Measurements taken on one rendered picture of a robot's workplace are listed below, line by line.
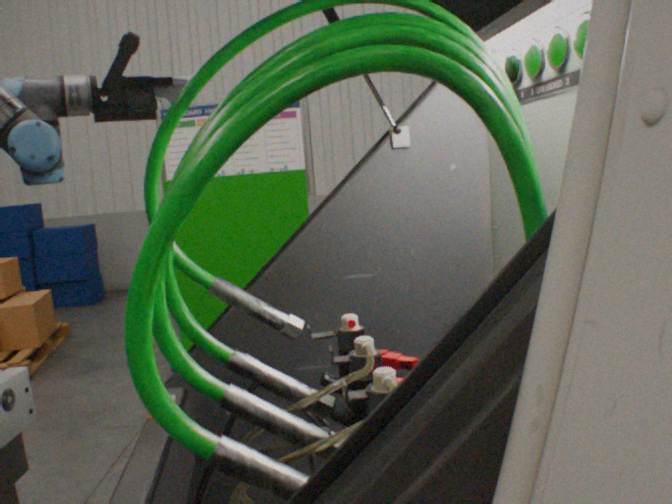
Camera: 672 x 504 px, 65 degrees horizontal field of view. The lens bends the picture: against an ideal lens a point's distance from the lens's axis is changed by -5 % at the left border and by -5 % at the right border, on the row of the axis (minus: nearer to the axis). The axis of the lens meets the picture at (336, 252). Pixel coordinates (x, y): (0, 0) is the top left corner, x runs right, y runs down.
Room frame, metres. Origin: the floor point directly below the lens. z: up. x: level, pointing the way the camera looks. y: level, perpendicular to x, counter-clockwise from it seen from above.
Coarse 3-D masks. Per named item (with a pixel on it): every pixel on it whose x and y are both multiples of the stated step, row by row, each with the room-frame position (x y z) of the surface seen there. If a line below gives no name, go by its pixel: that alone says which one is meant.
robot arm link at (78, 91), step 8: (72, 80) 0.99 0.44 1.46; (80, 80) 1.00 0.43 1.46; (88, 80) 1.01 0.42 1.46; (72, 88) 0.99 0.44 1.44; (80, 88) 0.99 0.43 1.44; (88, 88) 1.00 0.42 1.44; (72, 96) 0.98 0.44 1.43; (80, 96) 0.99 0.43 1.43; (88, 96) 1.00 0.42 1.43; (72, 104) 0.99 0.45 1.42; (80, 104) 0.99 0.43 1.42; (88, 104) 1.00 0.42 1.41; (72, 112) 1.00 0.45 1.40; (80, 112) 1.01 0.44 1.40; (88, 112) 1.01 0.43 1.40
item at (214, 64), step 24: (312, 0) 0.52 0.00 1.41; (336, 0) 0.53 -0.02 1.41; (360, 0) 0.53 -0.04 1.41; (384, 0) 0.53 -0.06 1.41; (408, 0) 0.54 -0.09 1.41; (264, 24) 0.52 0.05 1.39; (456, 24) 0.54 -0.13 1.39; (240, 48) 0.52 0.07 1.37; (480, 48) 0.54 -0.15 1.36; (216, 72) 0.52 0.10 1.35; (192, 96) 0.51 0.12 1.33; (168, 120) 0.51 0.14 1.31; (168, 144) 0.52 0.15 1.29; (144, 192) 0.51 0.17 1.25; (192, 264) 0.51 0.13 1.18
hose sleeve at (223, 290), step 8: (216, 280) 0.51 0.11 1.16; (224, 280) 0.52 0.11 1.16; (216, 288) 0.51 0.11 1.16; (224, 288) 0.51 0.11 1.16; (232, 288) 0.51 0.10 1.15; (216, 296) 0.51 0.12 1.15; (224, 296) 0.51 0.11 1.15; (232, 296) 0.51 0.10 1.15; (240, 296) 0.51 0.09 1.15; (248, 296) 0.52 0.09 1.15; (232, 304) 0.51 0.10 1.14; (240, 304) 0.51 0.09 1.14; (248, 304) 0.51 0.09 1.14; (256, 304) 0.52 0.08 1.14; (264, 304) 0.52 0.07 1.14; (248, 312) 0.52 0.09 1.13; (256, 312) 0.51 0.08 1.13; (264, 312) 0.52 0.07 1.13; (272, 312) 0.52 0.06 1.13; (280, 312) 0.52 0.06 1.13; (264, 320) 0.52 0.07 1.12; (272, 320) 0.52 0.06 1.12; (280, 320) 0.52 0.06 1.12; (280, 328) 0.52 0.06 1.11
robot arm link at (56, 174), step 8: (48, 120) 0.97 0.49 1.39; (56, 128) 0.98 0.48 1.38; (56, 168) 0.97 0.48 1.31; (24, 176) 0.96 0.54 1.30; (32, 176) 0.95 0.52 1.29; (40, 176) 0.95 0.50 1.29; (48, 176) 0.96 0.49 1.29; (56, 176) 0.97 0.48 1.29; (64, 176) 1.00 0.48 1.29; (32, 184) 0.96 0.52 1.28; (40, 184) 0.99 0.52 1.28
